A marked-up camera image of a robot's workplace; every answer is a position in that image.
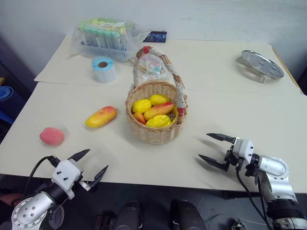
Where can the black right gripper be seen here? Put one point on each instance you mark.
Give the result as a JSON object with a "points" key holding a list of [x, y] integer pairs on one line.
{"points": [[231, 159]]}

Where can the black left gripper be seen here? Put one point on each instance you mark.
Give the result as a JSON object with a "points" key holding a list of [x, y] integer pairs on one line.
{"points": [[86, 187]]}

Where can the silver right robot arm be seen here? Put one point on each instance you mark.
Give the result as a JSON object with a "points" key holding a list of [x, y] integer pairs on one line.
{"points": [[275, 167]]}

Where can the ridged yellow fruit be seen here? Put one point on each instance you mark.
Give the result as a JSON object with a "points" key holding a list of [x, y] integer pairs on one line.
{"points": [[158, 121]]}

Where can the small orange red fruit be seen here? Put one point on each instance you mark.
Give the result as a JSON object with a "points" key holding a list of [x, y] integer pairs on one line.
{"points": [[139, 118]]}

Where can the pink peach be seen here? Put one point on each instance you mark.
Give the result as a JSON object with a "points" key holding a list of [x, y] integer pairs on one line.
{"points": [[51, 136]]}

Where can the red and yellow mango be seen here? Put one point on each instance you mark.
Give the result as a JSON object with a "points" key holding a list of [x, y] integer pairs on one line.
{"points": [[159, 109], [102, 117]]}

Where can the dark rounded shape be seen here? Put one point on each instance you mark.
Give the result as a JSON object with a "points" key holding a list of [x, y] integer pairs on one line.
{"points": [[128, 215], [187, 215]]}

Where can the round yellow lemon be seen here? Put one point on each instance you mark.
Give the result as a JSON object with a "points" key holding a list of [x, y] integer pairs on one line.
{"points": [[157, 99], [141, 106]]}

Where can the light blue label roll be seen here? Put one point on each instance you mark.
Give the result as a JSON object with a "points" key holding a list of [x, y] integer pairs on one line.
{"points": [[104, 70]]}

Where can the round metal steamer rack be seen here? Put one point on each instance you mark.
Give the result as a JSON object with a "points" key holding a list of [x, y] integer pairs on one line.
{"points": [[261, 64]]}

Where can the small clear bag of candies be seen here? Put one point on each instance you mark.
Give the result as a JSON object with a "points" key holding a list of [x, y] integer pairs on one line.
{"points": [[153, 65]]}

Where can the plastic bag of test tubes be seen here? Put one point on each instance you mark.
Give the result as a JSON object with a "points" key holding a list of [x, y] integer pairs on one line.
{"points": [[103, 38]]}

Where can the dark blue printed card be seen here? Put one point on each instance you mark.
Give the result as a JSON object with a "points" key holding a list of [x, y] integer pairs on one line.
{"points": [[155, 36]]}

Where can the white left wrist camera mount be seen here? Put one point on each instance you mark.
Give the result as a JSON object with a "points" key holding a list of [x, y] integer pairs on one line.
{"points": [[66, 171]]}

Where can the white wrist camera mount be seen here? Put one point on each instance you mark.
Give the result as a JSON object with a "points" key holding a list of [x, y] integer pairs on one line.
{"points": [[66, 171], [243, 148]]}

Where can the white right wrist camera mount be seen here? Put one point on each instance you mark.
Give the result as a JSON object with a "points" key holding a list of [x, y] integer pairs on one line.
{"points": [[243, 148]]}

